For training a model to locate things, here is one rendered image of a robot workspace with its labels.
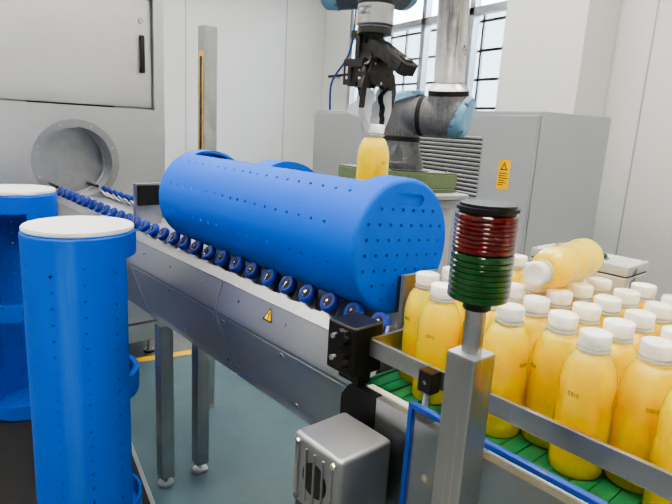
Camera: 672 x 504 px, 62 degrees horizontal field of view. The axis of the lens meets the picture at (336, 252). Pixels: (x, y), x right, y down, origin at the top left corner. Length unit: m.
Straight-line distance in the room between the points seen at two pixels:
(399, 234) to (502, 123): 1.78
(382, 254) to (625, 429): 0.54
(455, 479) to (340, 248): 0.55
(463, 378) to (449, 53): 1.16
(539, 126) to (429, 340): 1.94
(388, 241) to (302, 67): 5.85
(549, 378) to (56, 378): 1.22
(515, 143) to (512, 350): 2.04
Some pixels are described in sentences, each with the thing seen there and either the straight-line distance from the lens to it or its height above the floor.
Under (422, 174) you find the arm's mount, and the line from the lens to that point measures 1.67.
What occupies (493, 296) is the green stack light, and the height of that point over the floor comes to 1.17.
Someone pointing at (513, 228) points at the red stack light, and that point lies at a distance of 0.57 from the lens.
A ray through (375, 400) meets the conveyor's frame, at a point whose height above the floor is 0.89.
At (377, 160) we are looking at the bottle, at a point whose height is 1.26.
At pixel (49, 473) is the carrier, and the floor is 0.37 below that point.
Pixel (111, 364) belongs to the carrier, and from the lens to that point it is 1.62.
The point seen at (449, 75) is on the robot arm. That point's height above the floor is 1.48.
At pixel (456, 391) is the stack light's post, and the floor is 1.06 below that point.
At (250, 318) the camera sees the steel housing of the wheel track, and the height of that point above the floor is 0.86.
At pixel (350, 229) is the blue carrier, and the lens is 1.06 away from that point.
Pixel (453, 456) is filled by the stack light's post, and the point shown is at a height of 0.98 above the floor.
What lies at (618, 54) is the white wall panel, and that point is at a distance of 4.08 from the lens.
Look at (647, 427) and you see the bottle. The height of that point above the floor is 0.99.
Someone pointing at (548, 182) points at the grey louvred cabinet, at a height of 1.13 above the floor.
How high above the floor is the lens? 1.32
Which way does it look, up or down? 13 degrees down
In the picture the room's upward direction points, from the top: 3 degrees clockwise
